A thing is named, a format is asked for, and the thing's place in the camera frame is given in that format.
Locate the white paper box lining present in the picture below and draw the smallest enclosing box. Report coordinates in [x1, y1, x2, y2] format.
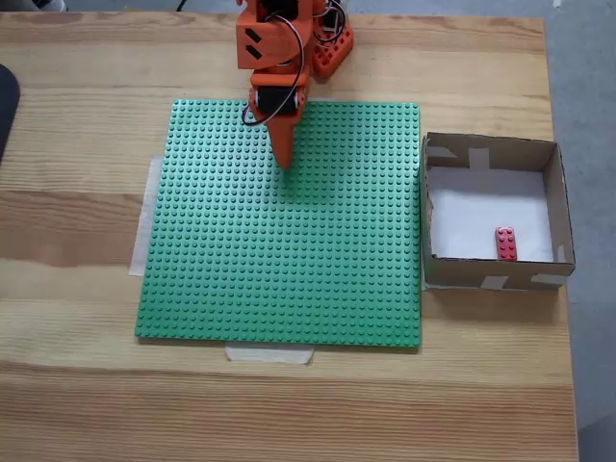
[426, 166, 554, 264]

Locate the green lego baseplate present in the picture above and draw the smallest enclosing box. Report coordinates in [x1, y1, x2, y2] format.
[134, 98, 424, 348]

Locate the translucent masking tape strip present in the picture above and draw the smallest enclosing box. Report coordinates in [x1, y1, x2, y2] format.
[128, 153, 165, 278]
[224, 344, 317, 366]

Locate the cardboard box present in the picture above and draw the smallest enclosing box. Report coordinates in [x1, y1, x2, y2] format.
[421, 132, 578, 293]

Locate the red lego block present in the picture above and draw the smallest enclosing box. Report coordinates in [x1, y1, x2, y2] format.
[494, 224, 521, 263]

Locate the black rounded object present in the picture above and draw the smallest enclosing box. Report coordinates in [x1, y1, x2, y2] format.
[0, 62, 23, 167]

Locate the black white servo cable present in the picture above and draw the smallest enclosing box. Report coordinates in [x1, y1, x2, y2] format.
[240, 12, 310, 128]

